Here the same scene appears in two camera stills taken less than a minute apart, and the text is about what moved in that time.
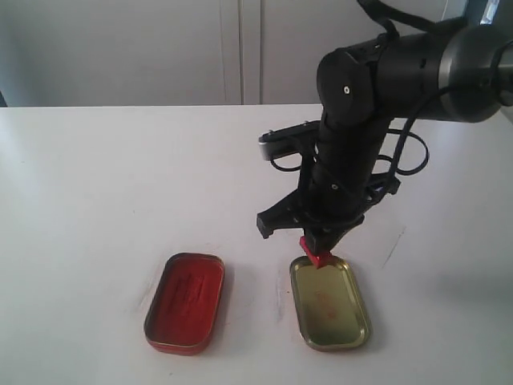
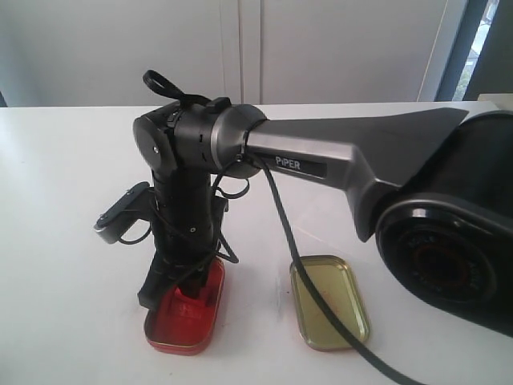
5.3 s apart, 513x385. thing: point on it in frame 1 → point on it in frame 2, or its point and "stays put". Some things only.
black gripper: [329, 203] → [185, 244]
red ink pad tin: [182, 313] stays put
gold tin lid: [332, 311] stays put
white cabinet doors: [106, 53] stays put
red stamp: [319, 261] → [191, 307]
